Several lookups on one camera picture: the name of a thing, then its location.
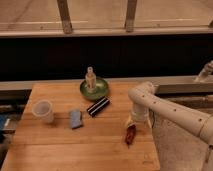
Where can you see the blue sponge block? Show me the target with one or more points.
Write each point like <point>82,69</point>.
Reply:
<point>75,119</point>

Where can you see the beige hose fitting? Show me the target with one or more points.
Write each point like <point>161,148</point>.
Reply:
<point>205,72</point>

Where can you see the black striped box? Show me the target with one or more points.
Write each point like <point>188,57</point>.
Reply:
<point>94,109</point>

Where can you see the small clear bottle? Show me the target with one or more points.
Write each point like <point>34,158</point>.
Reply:
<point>90,80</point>

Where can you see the white ceramic cup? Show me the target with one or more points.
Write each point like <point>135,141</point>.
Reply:
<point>43,109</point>

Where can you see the metal window rail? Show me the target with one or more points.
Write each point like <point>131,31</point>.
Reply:
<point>109,32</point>

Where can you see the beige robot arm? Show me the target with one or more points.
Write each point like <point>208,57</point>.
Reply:
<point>143,97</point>

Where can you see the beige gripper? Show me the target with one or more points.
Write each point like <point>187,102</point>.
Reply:
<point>130,122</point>

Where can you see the green bowl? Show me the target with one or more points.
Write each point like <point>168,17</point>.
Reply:
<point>101,89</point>

